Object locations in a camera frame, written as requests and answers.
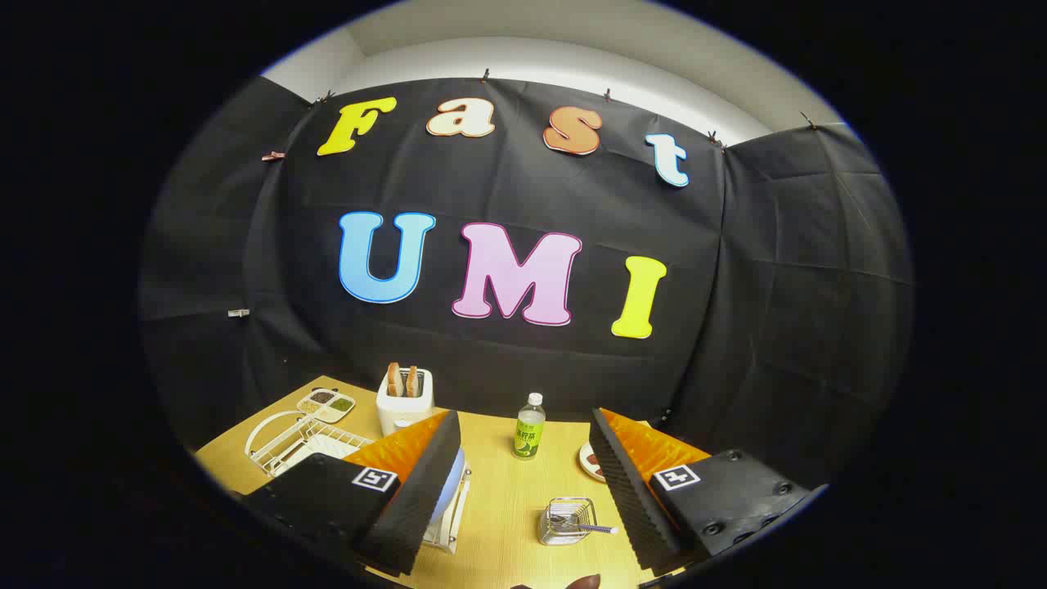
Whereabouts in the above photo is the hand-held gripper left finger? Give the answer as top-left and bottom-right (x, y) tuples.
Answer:
(237, 409), (463, 578)

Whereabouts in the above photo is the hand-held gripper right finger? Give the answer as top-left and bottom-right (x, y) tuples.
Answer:
(589, 407), (831, 573)

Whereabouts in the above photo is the spoon with blue checked handle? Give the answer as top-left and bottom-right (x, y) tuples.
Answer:
(550, 511), (620, 537)

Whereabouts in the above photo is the blue plate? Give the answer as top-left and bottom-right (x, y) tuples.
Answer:
(427, 446), (471, 524)

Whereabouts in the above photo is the silver wire basket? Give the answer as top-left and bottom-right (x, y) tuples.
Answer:
(538, 497), (596, 546)

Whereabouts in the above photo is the white wire dish rack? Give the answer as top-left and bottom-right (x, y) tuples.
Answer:
(245, 409), (474, 555)

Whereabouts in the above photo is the white toaster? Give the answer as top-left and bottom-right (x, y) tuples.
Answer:
(376, 368), (436, 437)

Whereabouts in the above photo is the green label drink bottle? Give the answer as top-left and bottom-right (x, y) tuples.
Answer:
(513, 393), (546, 461)

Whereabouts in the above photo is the white divided snack tray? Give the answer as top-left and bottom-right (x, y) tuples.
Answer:
(296, 389), (356, 424)

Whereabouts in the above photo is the black backdrop cloth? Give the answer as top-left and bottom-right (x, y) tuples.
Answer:
(137, 75), (915, 492)

